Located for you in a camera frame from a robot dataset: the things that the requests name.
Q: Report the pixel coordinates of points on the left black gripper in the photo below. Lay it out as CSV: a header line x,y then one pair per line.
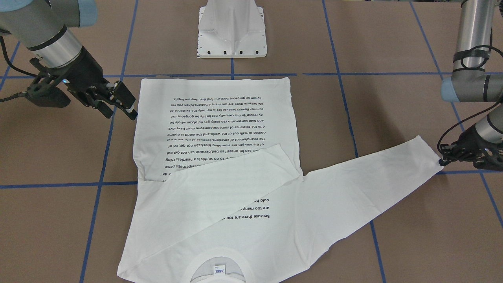
x,y
474,142

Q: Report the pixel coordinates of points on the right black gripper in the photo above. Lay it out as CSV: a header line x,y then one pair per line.
x,y
87,73

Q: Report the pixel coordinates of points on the white long-sleeve printed shirt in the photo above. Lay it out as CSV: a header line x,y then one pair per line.
x,y
221,196

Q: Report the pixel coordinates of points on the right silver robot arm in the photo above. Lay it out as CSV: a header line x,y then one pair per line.
x,y
44,27

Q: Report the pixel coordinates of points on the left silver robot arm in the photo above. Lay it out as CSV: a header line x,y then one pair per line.
x,y
469,82

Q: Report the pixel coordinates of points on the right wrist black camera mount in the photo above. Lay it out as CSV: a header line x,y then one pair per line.
x,y
43,91

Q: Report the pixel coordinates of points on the white camera post with base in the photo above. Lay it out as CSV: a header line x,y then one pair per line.
x,y
231,29

